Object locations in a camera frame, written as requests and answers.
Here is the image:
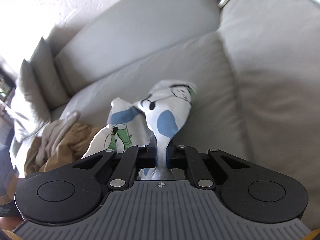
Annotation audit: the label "cream white garment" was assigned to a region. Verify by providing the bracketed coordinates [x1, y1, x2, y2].
[35, 111, 82, 167]

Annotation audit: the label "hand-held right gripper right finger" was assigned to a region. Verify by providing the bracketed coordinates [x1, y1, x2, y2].
[166, 144, 252, 189]

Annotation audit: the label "large grey pillow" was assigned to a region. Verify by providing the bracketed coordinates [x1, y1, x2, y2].
[11, 59, 52, 142]

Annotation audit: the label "khaki pants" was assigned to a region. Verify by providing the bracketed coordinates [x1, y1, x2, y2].
[24, 122, 104, 174]

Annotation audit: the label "grey sofa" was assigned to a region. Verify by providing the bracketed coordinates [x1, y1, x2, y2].
[10, 0, 320, 230]

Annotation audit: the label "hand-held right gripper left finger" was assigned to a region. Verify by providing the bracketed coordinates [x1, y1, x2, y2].
[72, 135, 158, 189]

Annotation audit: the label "white blue printed shirt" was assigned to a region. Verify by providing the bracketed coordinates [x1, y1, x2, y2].
[81, 80, 197, 180]

